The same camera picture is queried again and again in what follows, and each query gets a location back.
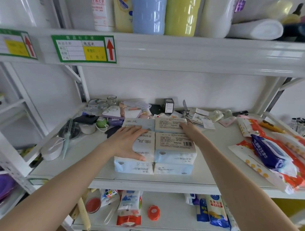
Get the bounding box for person's left hand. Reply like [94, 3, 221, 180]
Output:
[100, 125, 148, 162]

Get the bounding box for person's right hand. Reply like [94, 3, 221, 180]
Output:
[179, 122, 210, 153]

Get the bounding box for pale blue printed tissue pack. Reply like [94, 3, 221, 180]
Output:
[132, 131, 156, 162]

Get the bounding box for white barcode label tissue pack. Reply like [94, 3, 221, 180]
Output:
[155, 117, 188, 134]

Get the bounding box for stack of pale tissue packs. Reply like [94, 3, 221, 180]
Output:
[114, 117, 198, 176]

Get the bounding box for white metal shelving unit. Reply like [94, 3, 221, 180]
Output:
[0, 0, 305, 231]

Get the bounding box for person's left forearm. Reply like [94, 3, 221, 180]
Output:
[0, 142, 119, 231]

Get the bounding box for person's right forearm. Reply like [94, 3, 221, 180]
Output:
[195, 139, 298, 231]

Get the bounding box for green bordered shelf label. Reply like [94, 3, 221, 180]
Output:
[51, 35, 118, 64]
[0, 28, 38, 60]
[28, 177, 50, 187]

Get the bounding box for black fabric piece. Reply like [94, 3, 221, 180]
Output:
[104, 125, 122, 139]

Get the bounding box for purple oval case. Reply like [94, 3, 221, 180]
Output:
[108, 118, 125, 127]

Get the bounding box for white carded accessories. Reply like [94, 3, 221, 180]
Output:
[190, 107, 216, 130]

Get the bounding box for green round case white loop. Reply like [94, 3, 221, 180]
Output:
[95, 116, 109, 133]

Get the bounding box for small white plastic bottle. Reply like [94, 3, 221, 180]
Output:
[210, 110, 224, 123]

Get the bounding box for white lilac flat case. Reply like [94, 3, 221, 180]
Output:
[102, 105, 125, 120]

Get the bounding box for small metal clip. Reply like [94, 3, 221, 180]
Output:
[182, 99, 190, 119]

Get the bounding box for pink card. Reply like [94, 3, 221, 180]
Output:
[218, 116, 237, 128]

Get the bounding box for clear plastic packet bundle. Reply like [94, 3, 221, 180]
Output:
[119, 100, 152, 119]

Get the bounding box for small black box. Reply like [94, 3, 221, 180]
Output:
[164, 98, 175, 114]

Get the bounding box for black flat pouch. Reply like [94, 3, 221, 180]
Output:
[73, 114, 99, 125]

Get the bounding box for round grey dish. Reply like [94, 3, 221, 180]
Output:
[58, 122, 81, 140]

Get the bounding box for black wallet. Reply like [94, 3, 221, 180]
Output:
[148, 103, 165, 116]

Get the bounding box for pale green hairbrush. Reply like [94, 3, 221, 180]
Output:
[62, 117, 76, 160]

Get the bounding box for cube puzzle in packet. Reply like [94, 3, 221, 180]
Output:
[99, 189, 119, 207]

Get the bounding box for white blue wipes pack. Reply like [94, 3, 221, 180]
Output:
[183, 193, 199, 206]

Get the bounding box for pile of red white packets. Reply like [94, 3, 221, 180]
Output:
[227, 116, 305, 195]

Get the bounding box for white blue red salt bag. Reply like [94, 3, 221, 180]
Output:
[116, 190, 143, 227]

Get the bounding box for red round lid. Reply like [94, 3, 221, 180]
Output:
[85, 197, 102, 214]

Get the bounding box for white round pouch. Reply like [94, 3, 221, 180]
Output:
[40, 136, 66, 162]

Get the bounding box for clear plastic spoon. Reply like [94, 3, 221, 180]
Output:
[103, 204, 118, 226]

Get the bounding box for small blue noodle bag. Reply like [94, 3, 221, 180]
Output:
[196, 197, 211, 223]

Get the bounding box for blue yellow noodle bag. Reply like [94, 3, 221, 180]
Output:
[206, 194, 231, 229]

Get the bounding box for yellow utility knife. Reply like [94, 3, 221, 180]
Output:
[259, 120, 287, 134]

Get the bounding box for orange round tape dispenser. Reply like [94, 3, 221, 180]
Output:
[147, 205, 161, 221]

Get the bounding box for navy wet wipes pack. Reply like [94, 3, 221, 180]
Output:
[249, 134, 299, 178]

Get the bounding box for cream rolling pin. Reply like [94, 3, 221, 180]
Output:
[77, 197, 92, 231]

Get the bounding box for white blue noodle bag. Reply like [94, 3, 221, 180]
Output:
[221, 202, 239, 231]

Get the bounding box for pack of black-capped pens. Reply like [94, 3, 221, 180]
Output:
[289, 117, 305, 136]

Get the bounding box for white metal side rack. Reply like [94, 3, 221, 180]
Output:
[0, 62, 48, 219]

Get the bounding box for white bottle pink pump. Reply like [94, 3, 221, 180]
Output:
[199, 0, 236, 39]

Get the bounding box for tall yellow-green cylinder pack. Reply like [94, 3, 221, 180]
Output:
[164, 0, 202, 37]

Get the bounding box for yellow lotion bottle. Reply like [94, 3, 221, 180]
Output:
[113, 0, 134, 34]

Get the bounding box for purple basin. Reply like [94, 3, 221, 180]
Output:
[0, 174, 17, 201]

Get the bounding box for plain white tube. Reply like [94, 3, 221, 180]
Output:
[226, 19, 284, 41]

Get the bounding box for white spray bottle red label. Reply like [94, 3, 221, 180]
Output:
[91, 0, 116, 32]

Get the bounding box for tall blue cylinder pack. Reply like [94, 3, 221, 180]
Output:
[132, 0, 167, 36]

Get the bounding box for white pump bottle purple label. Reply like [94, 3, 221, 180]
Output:
[233, 0, 246, 13]

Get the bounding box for white tube yellowish cap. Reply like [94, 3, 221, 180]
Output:
[232, 0, 294, 24]

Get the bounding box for yellow and dark bottle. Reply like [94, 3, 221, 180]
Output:
[281, 3, 305, 43]

